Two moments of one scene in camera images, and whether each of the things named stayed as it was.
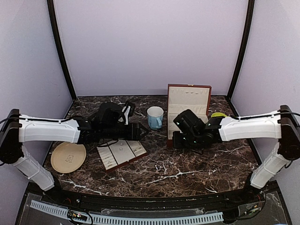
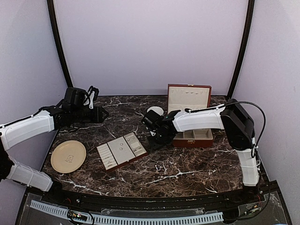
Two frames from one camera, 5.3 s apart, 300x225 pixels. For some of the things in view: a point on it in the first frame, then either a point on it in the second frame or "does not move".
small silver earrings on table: x=156 y=168 does not move
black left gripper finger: x=143 y=131 -> x=102 y=114
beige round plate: x=67 y=157 does not move
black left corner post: x=52 y=14 does not move
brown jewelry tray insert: x=116 y=153 does not move
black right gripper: x=176 y=142 -> x=155 y=146
